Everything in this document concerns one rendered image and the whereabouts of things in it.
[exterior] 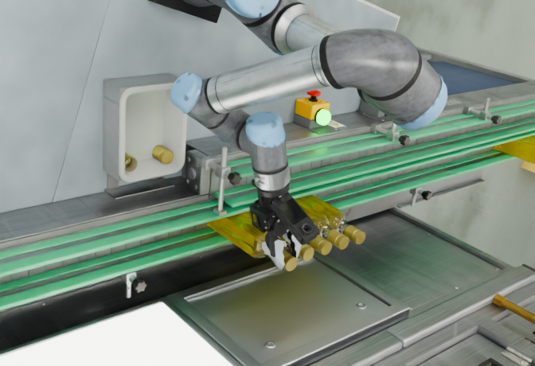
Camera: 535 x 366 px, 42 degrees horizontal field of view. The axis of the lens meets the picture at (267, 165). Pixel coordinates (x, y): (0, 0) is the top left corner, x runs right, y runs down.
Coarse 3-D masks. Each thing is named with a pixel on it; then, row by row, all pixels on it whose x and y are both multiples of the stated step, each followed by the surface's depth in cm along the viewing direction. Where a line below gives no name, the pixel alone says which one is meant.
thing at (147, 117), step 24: (144, 96) 161; (168, 96) 164; (120, 120) 151; (144, 120) 164; (168, 120) 166; (120, 144) 153; (144, 144) 166; (168, 144) 168; (120, 168) 155; (144, 168) 163; (168, 168) 165
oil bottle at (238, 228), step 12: (228, 216) 166; (240, 216) 167; (216, 228) 170; (228, 228) 166; (240, 228) 162; (252, 228) 162; (240, 240) 163; (252, 240) 159; (264, 240) 158; (252, 252) 160; (264, 252) 158
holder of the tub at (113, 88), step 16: (112, 80) 155; (128, 80) 156; (144, 80) 157; (160, 80) 159; (112, 96) 153; (112, 112) 154; (112, 128) 156; (112, 144) 157; (112, 160) 158; (112, 176) 160; (160, 176) 174; (112, 192) 164; (128, 192) 165; (144, 192) 166
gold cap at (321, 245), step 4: (320, 236) 163; (312, 240) 163; (316, 240) 162; (320, 240) 162; (324, 240) 161; (312, 244) 162; (316, 244) 162; (320, 244) 161; (324, 244) 160; (328, 244) 161; (316, 248) 162; (320, 248) 161; (324, 248) 161; (328, 248) 162; (320, 252) 161; (324, 252) 161; (328, 252) 162
